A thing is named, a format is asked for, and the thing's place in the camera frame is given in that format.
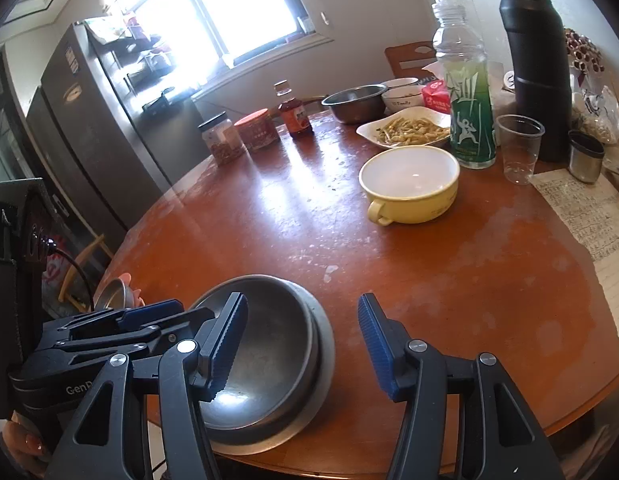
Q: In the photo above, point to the pink silicone plate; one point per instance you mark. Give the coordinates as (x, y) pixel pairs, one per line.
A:
(125, 278)

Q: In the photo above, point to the clear plastic cup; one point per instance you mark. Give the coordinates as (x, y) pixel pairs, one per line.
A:
(519, 155)

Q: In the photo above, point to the small steel bowl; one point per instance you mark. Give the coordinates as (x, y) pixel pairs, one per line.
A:
(352, 107)

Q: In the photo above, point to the handwritten paper sheet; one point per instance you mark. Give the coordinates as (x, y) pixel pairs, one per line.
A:
(579, 210)

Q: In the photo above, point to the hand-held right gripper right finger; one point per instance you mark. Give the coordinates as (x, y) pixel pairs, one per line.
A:
(377, 350)

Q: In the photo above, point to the glass door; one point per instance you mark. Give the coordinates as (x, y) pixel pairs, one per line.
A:
(2, 135)

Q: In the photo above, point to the green drink bottle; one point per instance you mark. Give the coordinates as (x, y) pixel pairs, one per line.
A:
(469, 125)

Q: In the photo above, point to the small steel dish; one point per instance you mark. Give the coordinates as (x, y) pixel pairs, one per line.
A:
(112, 292)

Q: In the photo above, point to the black thermos flask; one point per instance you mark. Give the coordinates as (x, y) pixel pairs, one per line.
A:
(534, 60)

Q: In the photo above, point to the brown sauce bottle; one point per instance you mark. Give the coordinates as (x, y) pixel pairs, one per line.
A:
(294, 115)

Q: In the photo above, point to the large steel bowl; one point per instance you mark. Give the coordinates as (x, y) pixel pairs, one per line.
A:
(269, 350)

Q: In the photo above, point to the light wooden chair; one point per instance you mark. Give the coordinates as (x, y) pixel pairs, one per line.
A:
(97, 245)

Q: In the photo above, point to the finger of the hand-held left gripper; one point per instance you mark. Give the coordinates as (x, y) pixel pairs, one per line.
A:
(149, 310)
(154, 337)

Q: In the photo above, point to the red white plastic bag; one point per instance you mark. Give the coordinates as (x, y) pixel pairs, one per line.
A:
(54, 272)

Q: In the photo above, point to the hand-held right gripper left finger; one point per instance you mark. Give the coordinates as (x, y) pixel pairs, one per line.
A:
(227, 345)

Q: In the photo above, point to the white printed bowl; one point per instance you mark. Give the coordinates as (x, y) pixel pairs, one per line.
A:
(402, 102)

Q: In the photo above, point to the brown wooden chair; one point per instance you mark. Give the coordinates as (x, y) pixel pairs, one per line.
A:
(409, 55)

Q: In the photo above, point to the window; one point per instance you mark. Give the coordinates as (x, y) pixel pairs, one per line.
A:
(239, 0)

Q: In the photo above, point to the steel plate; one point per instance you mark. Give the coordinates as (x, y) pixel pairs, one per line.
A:
(322, 380)

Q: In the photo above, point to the small steel cup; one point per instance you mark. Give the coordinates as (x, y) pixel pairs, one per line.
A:
(584, 160)

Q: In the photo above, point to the red jar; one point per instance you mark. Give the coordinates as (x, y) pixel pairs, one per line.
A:
(257, 135)

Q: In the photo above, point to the person's left hand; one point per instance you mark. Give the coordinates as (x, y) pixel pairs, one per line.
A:
(29, 442)

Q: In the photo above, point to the black lid plastic jar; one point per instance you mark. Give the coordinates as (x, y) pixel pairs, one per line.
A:
(224, 142)

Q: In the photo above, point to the red packet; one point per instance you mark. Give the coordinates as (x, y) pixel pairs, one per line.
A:
(437, 97)

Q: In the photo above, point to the white plate with food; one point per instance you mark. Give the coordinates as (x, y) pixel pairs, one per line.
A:
(414, 130)

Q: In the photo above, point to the spotted decoration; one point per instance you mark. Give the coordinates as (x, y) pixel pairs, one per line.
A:
(582, 50)

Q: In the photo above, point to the clear plastic bag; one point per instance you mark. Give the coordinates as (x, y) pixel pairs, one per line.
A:
(597, 120)

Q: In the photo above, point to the grey refrigerator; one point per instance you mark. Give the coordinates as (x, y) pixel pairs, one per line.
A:
(99, 110)

